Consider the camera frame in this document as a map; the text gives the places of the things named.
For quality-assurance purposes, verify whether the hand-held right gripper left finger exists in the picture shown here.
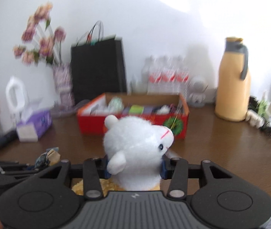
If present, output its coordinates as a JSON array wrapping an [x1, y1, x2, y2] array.
[[39, 157, 111, 199]]

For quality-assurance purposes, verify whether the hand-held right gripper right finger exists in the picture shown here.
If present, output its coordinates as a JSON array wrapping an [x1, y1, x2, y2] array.
[[160, 157, 235, 198]]

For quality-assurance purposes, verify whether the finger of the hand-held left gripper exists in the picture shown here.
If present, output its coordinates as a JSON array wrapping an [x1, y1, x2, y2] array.
[[0, 161, 41, 173]]

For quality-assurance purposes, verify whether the dark wrapper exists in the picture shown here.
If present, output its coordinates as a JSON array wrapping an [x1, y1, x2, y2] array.
[[35, 147, 61, 169]]

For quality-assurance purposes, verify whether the white plush bear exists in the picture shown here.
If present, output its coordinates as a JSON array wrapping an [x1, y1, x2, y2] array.
[[103, 115, 174, 191]]

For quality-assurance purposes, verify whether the orange cardboard box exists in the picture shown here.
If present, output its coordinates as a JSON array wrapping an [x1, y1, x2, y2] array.
[[76, 93, 190, 141]]

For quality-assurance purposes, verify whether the small white fluffy item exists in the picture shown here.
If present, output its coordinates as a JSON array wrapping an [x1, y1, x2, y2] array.
[[156, 105, 170, 114]]

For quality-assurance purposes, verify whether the lime green item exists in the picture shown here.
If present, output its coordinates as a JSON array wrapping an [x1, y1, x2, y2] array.
[[129, 105, 145, 115]]

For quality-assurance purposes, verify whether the dark flat object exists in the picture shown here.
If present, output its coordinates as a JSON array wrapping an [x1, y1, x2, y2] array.
[[0, 131, 19, 149]]

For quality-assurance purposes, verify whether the purple tissue box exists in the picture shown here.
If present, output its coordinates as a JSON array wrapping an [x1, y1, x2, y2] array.
[[16, 98, 53, 143]]

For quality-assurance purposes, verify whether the white detergent bottle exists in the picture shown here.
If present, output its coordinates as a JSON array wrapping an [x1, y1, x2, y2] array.
[[0, 76, 30, 134]]

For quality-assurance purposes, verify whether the purple cloth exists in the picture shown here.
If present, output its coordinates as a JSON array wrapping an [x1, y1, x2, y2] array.
[[122, 106, 155, 115]]

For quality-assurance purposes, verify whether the white tissue packet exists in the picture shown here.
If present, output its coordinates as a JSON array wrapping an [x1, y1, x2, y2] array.
[[91, 102, 109, 115]]

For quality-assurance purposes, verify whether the green white crumpled ball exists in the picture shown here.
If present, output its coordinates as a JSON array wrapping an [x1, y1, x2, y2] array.
[[108, 97, 124, 112]]

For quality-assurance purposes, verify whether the small white fan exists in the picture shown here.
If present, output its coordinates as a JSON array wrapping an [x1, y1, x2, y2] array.
[[188, 76, 209, 108]]

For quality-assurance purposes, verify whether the clear drinking glass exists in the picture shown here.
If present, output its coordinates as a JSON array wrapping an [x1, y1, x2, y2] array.
[[130, 75, 142, 93]]

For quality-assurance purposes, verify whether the pink mottled vase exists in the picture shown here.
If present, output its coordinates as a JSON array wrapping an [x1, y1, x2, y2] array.
[[52, 63, 75, 107]]

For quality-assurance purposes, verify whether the red label water bottle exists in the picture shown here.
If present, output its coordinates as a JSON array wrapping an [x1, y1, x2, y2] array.
[[148, 60, 163, 93], [162, 58, 176, 93], [175, 57, 190, 93]]

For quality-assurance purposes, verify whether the plain clear plastic bottle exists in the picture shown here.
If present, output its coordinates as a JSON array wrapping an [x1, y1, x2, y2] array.
[[141, 57, 155, 86]]

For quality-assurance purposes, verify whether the black paper bag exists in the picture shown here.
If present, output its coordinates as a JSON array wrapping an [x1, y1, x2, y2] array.
[[70, 21, 128, 104]]

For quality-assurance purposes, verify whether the small white figure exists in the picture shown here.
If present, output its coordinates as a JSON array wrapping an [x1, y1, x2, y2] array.
[[246, 110, 265, 128]]

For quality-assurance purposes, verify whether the yellow thermos jug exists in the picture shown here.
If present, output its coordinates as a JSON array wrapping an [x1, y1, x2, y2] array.
[[215, 37, 252, 122]]

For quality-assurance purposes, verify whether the small green plant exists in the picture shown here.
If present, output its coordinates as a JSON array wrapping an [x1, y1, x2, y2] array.
[[257, 99, 269, 115]]

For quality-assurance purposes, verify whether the dried pink rose bouquet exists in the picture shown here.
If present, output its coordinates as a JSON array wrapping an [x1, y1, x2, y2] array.
[[13, 2, 66, 65]]

